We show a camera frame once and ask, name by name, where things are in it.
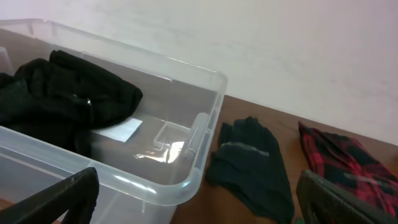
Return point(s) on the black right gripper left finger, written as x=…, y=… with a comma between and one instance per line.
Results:
x=74, y=197

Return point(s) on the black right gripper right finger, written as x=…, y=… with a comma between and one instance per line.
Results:
x=323, y=202

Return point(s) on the large black garment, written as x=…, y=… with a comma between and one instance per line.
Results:
x=62, y=99

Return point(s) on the red plaid cloth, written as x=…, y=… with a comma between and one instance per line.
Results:
x=345, y=162

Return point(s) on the clear plastic storage bin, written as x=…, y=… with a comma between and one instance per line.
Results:
x=160, y=166

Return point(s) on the white label in bin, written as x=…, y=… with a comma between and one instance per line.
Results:
x=122, y=131

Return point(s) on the small black folded cloth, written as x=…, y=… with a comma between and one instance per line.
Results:
x=249, y=164

